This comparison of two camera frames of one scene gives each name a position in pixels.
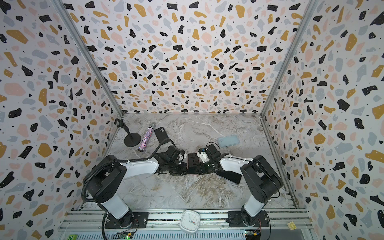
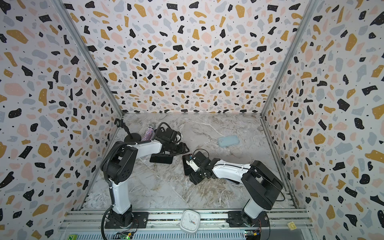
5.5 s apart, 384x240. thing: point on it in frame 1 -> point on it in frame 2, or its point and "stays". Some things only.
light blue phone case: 227,140 stays
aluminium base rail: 167,225 stays
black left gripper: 182,172 -> 182,146
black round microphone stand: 132,140 stays
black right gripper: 196,161 -> 192,169
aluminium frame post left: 59,4 stays
